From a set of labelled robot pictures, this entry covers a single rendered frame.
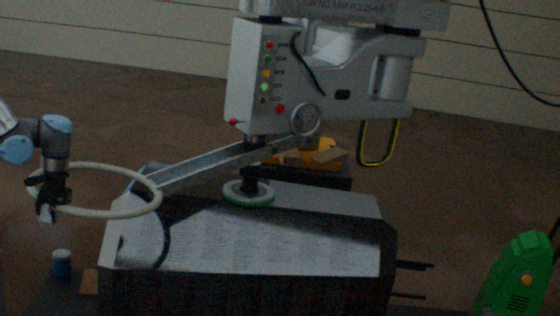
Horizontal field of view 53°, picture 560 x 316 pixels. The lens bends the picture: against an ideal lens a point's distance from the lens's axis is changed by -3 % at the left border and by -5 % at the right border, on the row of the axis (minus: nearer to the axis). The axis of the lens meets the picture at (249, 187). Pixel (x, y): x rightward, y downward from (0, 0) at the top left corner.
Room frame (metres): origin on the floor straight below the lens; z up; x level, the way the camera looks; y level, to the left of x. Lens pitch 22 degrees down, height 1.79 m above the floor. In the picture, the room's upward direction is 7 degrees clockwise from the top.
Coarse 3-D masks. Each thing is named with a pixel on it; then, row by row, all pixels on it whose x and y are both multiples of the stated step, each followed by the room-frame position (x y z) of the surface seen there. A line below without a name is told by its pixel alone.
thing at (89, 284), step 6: (84, 270) 2.77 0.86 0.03; (90, 270) 2.78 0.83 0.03; (96, 270) 2.79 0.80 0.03; (84, 276) 2.71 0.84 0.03; (90, 276) 2.72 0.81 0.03; (96, 276) 2.73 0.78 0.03; (84, 282) 2.65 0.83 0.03; (90, 282) 2.66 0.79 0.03; (96, 282) 2.67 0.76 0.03; (84, 288) 2.59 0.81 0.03; (90, 288) 2.60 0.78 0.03; (96, 288) 2.61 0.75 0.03; (84, 294) 2.55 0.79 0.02; (90, 294) 2.55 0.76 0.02; (96, 294) 2.56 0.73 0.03
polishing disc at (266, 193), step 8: (232, 184) 2.28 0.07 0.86; (240, 184) 2.30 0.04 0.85; (264, 184) 2.33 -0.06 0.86; (224, 192) 2.21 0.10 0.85; (232, 192) 2.20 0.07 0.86; (240, 192) 2.21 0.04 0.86; (264, 192) 2.24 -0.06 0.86; (272, 192) 2.25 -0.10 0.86; (240, 200) 2.15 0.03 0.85; (248, 200) 2.15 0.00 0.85; (256, 200) 2.15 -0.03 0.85; (264, 200) 2.17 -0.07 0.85
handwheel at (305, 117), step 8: (304, 104) 2.16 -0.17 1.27; (312, 104) 2.19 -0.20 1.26; (296, 112) 2.15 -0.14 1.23; (312, 112) 2.20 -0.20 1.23; (320, 112) 2.21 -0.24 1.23; (304, 120) 2.16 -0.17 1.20; (320, 120) 2.21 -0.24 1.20; (304, 128) 2.18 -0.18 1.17; (312, 128) 2.21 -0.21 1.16; (304, 136) 2.18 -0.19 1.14
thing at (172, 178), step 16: (240, 144) 2.27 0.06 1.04; (272, 144) 2.23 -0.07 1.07; (288, 144) 2.27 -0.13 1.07; (192, 160) 2.16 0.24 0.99; (208, 160) 2.20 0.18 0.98; (224, 160) 2.22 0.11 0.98; (240, 160) 2.15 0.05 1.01; (256, 160) 2.19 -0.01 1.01; (160, 176) 2.09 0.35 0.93; (176, 176) 2.12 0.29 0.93; (192, 176) 2.04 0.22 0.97; (208, 176) 2.08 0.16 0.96
